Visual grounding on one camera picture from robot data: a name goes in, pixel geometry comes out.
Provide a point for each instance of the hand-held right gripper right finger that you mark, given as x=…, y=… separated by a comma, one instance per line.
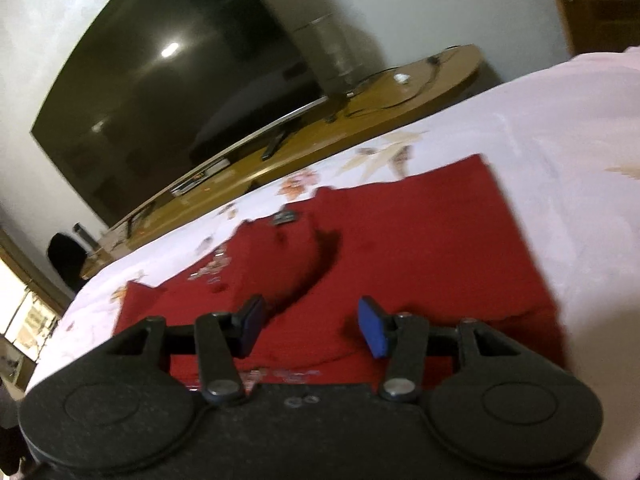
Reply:
x=372, y=328

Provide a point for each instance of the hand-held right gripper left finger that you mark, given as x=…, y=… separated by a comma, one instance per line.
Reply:
x=252, y=321

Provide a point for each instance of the red garment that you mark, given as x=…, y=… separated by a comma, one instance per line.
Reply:
x=425, y=240

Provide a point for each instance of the white flat device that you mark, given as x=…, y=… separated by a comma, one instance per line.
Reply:
x=200, y=176

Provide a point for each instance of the black remote control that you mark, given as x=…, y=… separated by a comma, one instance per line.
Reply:
x=273, y=145

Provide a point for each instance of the black chair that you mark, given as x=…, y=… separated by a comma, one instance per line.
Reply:
x=67, y=260

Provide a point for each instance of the wooden television stand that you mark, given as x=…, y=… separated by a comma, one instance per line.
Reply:
x=390, y=106

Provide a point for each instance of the bright window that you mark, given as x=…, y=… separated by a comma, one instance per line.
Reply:
x=25, y=310

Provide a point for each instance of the floral white bedsheet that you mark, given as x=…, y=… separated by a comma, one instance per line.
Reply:
x=550, y=160

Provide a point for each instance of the small white object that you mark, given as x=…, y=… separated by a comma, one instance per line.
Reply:
x=401, y=79

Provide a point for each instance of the black flat television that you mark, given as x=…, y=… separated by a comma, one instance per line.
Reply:
x=150, y=85

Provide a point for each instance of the clear cylindrical container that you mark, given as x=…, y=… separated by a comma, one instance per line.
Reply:
x=327, y=50

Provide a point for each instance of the brown wooden door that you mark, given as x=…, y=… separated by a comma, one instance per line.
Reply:
x=600, y=0

